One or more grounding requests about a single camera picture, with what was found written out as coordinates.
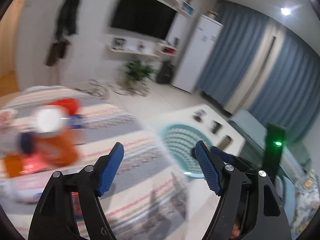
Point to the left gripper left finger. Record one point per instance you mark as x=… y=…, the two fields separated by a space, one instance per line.
x=54 y=217

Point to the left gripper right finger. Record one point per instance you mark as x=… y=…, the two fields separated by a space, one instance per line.
x=247 y=199

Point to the clear plastic bottle blue cap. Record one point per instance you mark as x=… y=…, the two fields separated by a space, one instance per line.
x=53 y=131

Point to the teal sofa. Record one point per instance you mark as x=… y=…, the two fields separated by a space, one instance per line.
x=297 y=184

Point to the orange paper cup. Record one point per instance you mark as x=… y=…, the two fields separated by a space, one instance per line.
x=17 y=163

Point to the white coffee table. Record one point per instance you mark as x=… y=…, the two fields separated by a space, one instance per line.
x=185 y=116

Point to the red plastic bag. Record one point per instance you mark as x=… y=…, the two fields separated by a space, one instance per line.
x=70 y=105

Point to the teal plastic laundry basket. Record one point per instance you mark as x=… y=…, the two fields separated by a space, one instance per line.
x=180 y=140

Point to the blue striped curtain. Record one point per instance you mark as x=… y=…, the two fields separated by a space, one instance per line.
x=263 y=67

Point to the brown hanging bag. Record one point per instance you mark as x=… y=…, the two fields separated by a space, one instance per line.
x=57 y=51

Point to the green potted plant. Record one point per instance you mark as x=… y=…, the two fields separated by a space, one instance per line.
x=136 y=71

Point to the black guitar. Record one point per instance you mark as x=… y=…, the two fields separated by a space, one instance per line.
x=165 y=73

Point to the white refrigerator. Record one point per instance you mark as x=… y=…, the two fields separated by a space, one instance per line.
x=193 y=62

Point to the black hanging coat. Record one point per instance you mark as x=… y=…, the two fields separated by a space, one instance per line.
x=66 y=20

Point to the white floating wall shelf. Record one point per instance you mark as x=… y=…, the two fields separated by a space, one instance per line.
x=156 y=50

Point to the black wall television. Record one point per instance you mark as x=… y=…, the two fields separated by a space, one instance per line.
x=146 y=17

